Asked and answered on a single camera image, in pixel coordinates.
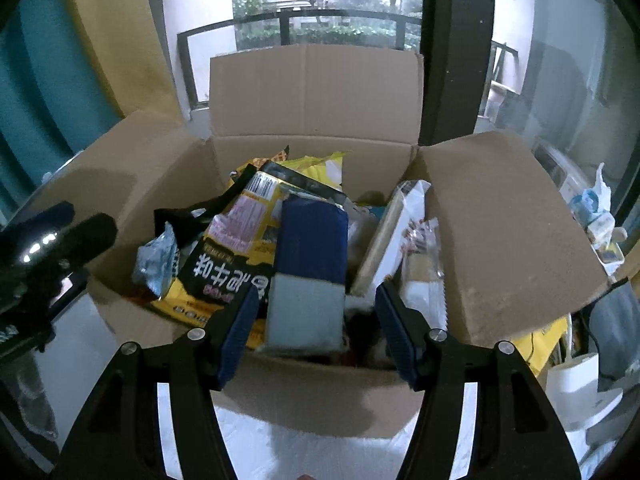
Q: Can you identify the black gold snack bag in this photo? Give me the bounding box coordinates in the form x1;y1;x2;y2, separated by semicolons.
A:
153;164;257;249

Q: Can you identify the yellow black pink snack bag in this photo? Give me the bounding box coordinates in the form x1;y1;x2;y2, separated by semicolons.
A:
149;162;345;350

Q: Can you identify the black balcony railing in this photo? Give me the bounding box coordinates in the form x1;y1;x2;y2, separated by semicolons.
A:
177;8;519;111

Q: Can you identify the white air conditioner unit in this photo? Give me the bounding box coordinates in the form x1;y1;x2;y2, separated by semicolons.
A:
532;139;591;204

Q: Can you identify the yellow curtain left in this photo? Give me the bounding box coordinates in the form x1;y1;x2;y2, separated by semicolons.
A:
67;0;182;122

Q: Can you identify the white lamp base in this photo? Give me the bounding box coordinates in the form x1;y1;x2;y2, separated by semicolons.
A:
546;353;624;432

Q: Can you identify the open cardboard box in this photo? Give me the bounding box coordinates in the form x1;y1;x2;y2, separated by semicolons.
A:
21;46;608;438

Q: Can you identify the white plastic basket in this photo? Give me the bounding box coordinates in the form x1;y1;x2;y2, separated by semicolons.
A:
586;212;628;276

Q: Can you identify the teal curtain left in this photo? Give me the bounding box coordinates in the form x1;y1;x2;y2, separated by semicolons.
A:
1;0;122;221

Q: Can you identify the clear bag of cookies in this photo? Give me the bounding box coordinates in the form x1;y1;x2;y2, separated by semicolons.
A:
399;218;448;330

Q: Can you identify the grey white label snack bag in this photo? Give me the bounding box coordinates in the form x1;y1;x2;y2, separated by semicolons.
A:
131;222;180;298

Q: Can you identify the grey pouch bag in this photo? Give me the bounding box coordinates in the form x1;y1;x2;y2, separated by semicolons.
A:
582;280;639;387

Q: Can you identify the black window frame post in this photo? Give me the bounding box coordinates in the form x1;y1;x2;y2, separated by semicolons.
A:
419;0;495;145

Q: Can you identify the clear bread snack bag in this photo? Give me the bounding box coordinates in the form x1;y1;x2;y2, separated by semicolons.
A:
349;180;432;301

